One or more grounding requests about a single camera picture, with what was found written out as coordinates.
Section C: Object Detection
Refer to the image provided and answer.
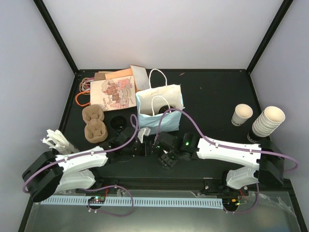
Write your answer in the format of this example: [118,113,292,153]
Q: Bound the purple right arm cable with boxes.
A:
[155,108,299,215]

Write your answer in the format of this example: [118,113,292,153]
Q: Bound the rubber bands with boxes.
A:
[75,77,94,107]

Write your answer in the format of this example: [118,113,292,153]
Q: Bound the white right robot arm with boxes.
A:
[154,132,284,195]

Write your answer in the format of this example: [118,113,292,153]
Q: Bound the white plastic cutlery pile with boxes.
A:
[41,129,79,155]

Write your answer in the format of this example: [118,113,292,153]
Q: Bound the brown cardboard sleeve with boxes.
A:
[94,71,109,81]

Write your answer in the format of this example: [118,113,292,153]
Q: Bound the brown pulp cup carrier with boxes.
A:
[82,105,108,144]

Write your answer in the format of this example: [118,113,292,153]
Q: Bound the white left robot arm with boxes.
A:
[22,127,151,203]

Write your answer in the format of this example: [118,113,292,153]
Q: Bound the black lid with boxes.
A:
[158,105,172,114]

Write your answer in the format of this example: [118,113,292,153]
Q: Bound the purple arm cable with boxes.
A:
[155,108,299,215]
[22,114,140,217]

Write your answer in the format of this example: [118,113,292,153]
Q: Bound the stack of white paper cups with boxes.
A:
[247,106,286,143]

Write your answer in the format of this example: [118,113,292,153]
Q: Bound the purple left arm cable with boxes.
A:
[22,114,140,217]

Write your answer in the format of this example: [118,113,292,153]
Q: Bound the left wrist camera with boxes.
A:
[138,127,151,143]

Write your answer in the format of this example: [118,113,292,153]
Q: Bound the light blue cable duct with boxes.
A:
[41,195,223,209]

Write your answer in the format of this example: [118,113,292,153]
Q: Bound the light blue paper bag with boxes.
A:
[136,81,184,135]

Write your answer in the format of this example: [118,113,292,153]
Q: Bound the illustrated greeting card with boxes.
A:
[90,76,137,111]

